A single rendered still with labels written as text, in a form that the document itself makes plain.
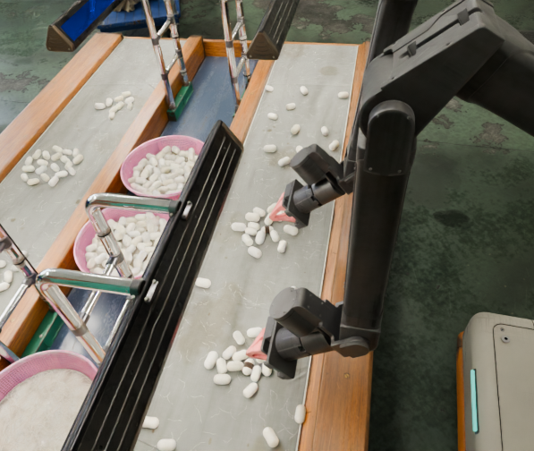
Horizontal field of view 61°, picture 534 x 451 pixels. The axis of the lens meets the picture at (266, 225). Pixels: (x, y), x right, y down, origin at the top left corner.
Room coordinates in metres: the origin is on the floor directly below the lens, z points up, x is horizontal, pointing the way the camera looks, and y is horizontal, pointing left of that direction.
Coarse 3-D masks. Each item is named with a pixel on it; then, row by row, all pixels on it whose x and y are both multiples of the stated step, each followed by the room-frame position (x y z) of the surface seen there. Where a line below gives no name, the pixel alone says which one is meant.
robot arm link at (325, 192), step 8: (328, 176) 0.69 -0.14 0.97; (312, 184) 0.71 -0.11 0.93; (320, 184) 0.69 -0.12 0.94; (328, 184) 0.68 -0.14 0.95; (336, 184) 0.68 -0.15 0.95; (320, 192) 0.68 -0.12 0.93; (328, 192) 0.67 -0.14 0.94; (336, 192) 0.67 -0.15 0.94; (344, 192) 0.68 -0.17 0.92; (320, 200) 0.68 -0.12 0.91; (328, 200) 0.67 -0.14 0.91
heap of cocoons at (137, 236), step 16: (112, 224) 0.83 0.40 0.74; (128, 224) 0.84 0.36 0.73; (144, 224) 0.82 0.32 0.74; (160, 224) 0.82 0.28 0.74; (96, 240) 0.79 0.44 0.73; (128, 240) 0.77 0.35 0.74; (144, 240) 0.77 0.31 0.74; (96, 256) 0.73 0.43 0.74; (128, 256) 0.72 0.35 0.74; (144, 256) 0.72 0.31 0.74; (96, 272) 0.68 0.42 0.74; (112, 272) 0.67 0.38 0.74
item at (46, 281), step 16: (112, 192) 0.55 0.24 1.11; (96, 208) 0.53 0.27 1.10; (128, 208) 0.51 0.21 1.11; (144, 208) 0.50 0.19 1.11; (160, 208) 0.49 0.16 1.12; (176, 208) 0.49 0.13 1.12; (96, 224) 0.53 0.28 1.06; (112, 240) 0.54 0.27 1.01; (112, 256) 0.53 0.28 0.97; (48, 272) 0.39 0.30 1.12; (64, 272) 0.39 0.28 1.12; (80, 272) 0.38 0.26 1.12; (128, 272) 0.54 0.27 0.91; (48, 288) 0.39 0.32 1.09; (96, 288) 0.36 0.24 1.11; (112, 288) 0.35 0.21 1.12; (128, 288) 0.35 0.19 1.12; (64, 304) 0.39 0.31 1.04; (128, 304) 0.51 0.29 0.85; (64, 320) 0.39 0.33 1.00; (80, 320) 0.40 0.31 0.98; (80, 336) 0.39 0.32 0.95; (112, 336) 0.44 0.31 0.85; (96, 352) 0.39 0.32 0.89
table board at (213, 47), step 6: (204, 42) 1.82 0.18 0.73; (210, 42) 1.82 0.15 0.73; (216, 42) 1.81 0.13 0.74; (222, 42) 1.80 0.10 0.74; (234, 42) 1.79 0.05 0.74; (288, 42) 1.74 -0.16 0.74; (294, 42) 1.73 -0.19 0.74; (300, 42) 1.73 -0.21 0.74; (306, 42) 1.72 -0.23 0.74; (210, 48) 1.82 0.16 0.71; (216, 48) 1.81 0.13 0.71; (222, 48) 1.80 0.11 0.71; (234, 48) 1.79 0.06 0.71; (240, 48) 1.78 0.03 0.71; (210, 54) 1.82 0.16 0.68; (216, 54) 1.81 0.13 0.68; (222, 54) 1.80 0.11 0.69; (234, 54) 1.79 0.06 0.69; (240, 54) 1.78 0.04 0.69
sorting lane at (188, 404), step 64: (320, 64) 1.54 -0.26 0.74; (256, 128) 1.19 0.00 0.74; (320, 128) 1.16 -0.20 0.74; (256, 192) 0.90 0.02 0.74; (320, 256) 0.66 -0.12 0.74; (192, 320) 0.52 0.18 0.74; (256, 320) 0.50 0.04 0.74; (192, 384) 0.38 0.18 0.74; (192, 448) 0.26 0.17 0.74; (256, 448) 0.25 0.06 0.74
